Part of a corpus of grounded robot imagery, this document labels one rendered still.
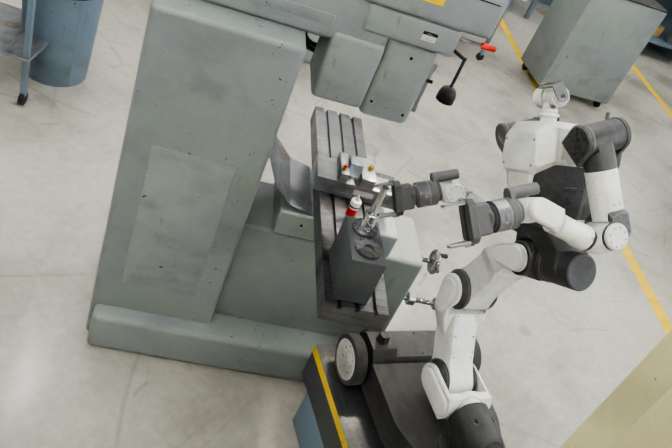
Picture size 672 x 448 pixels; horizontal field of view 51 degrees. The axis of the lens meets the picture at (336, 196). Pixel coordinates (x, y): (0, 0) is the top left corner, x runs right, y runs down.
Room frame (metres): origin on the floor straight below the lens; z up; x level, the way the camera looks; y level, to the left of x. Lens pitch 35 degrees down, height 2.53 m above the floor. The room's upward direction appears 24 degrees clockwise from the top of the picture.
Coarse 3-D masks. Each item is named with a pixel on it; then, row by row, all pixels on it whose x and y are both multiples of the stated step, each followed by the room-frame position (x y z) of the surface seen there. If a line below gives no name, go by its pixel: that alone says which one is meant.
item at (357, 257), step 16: (352, 224) 1.89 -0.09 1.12; (336, 240) 1.91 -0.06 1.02; (352, 240) 1.81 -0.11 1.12; (368, 240) 1.83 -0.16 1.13; (336, 256) 1.85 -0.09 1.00; (352, 256) 1.74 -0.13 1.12; (368, 256) 1.75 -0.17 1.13; (384, 256) 1.81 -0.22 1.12; (336, 272) 1.79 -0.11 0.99; (352, 272) 1.73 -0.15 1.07; (368, 272) 1.74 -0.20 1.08; (336, 288) 1.73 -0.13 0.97; (352, 288) 1.74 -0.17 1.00; (368, 288) 1.75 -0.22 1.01
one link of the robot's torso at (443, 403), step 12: (432, 372) 1.81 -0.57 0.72; (432, 384) 1.78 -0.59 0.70; (444, 384) 1.77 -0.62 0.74; (480, 384) 1.85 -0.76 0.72; (432, 396) 1.75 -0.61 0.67; (444, 396) 1.73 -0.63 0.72; (456, 396) 1.74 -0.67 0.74; (468, 396) 1.75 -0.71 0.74; (480, 396) 1.78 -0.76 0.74; (432, 408) 1.74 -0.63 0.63; (444, 408) 1.69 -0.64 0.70; (456, 408) 1.71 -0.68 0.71
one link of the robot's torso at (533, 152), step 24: (552, 120) 2.04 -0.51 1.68; (504, 144) 2.06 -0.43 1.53; (528, 144) 1.95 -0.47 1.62; (552, 144) 1.91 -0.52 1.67; (528, 168) 1.90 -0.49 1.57; (552, 168) 1.89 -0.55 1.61; (576, 168) 1.92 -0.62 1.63; (552, 192) 1.87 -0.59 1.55; (576, 192) 1.90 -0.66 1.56; (576, 216) 1.89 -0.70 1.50
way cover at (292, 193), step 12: (276, 144) 2.37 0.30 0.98; (276, 156) 2.30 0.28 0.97; (288, 156) 2.45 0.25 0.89; (276, 168) 2.23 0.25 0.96; (288, 168) 2.37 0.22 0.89; (300, 168) 2.44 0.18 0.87; (276, 180) 2.16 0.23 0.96; (300, 180) 2.36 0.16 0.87; (288, 192) 2.22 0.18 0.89; (300, 192) 2.28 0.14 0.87; (300, 204) 2.21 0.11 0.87
